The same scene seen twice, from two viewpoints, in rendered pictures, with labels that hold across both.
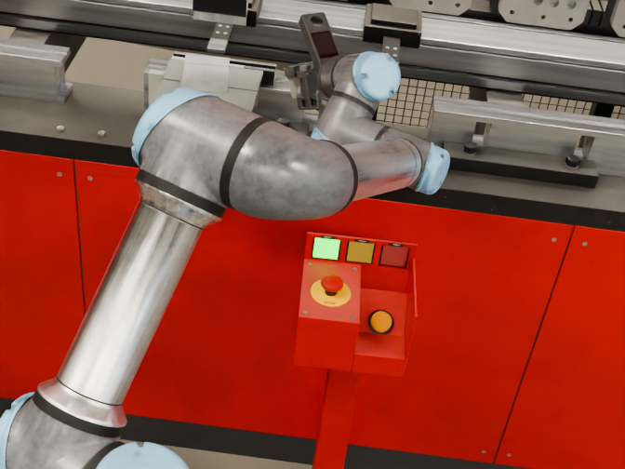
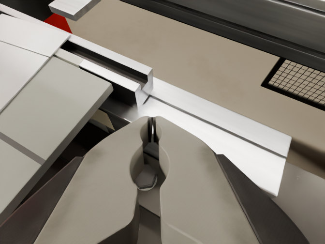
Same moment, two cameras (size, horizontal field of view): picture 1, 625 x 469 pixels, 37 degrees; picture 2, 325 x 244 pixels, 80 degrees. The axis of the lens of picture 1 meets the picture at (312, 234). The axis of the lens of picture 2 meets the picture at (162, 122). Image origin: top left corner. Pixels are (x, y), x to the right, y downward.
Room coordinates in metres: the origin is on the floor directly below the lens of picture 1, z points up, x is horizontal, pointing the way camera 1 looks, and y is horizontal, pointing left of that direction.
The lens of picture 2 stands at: (1.53, 0.04, 1.13)
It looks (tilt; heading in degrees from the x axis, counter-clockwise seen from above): 62 degrees down; 27
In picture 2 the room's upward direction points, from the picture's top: 1 degrees clockwise
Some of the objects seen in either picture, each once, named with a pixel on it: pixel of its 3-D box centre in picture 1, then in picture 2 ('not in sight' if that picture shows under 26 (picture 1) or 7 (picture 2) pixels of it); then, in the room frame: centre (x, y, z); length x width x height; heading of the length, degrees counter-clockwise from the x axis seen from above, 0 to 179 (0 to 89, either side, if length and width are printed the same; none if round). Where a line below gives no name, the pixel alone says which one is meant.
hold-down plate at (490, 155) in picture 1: (518, 165); not in sight; (1.56, -0.38, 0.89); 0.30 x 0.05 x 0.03; 89
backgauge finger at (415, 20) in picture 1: (392, 39); not in sight; (1.78, -0.11, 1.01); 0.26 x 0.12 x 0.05; 179
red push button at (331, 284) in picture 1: (331, 288); not in sight; (1.24, -0.04, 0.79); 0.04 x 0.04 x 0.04
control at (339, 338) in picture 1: (354, 303); not in sight; (1.25, -0.09, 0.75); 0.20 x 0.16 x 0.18; 91
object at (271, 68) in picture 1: (223, 68); (63, 52); (1.62, 0.21, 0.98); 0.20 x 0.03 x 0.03; 89
